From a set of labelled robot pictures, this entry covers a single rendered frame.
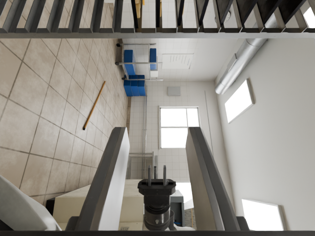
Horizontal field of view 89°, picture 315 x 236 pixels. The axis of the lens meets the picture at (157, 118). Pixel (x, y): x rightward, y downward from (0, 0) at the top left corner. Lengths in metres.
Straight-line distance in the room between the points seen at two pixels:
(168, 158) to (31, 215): 4.54
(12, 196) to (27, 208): 0.04
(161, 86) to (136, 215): 4.68
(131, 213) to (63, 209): 0.57
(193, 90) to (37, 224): 5.58
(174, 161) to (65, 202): 3.60
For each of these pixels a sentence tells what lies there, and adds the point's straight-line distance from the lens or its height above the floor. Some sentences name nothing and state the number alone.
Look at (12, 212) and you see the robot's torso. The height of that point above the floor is 0.67.
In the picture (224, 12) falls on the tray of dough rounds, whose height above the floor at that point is 1.22.
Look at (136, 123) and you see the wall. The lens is 5.15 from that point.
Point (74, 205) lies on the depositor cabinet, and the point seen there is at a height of 0.26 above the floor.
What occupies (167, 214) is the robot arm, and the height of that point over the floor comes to 0.98.
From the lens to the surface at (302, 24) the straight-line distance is 1.01.
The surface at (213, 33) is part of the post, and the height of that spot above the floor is 1.20.
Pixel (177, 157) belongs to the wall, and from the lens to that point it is 4.90.
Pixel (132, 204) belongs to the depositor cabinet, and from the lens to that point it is 1.55.
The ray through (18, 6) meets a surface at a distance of 1.10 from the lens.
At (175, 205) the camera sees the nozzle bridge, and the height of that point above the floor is 1.12.
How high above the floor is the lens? 0.95
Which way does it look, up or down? level
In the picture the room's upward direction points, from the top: 90 degrees clockwise
